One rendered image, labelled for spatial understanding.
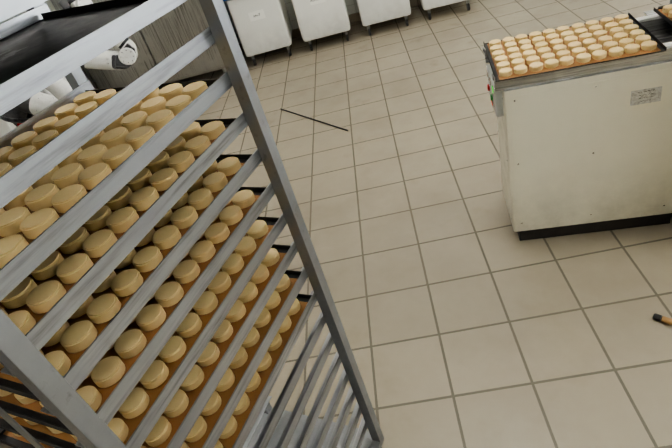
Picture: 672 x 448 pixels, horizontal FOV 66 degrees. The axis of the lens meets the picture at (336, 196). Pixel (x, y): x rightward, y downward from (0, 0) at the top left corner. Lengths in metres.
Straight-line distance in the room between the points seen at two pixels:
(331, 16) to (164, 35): 1.69
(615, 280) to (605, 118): 0.70
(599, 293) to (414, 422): 0.97
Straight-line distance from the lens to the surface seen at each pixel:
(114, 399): 0.91
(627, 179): 2.60
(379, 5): 5.64
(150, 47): 5.74
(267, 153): 1.12
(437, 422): 2.14
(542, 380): 2.22
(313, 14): 5.63
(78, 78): 1.36
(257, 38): 5.75
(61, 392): 0.81
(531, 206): 2.56
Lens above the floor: 1.84
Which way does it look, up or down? 34 degrees down
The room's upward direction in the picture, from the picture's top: 17 degrees counter-clockwise
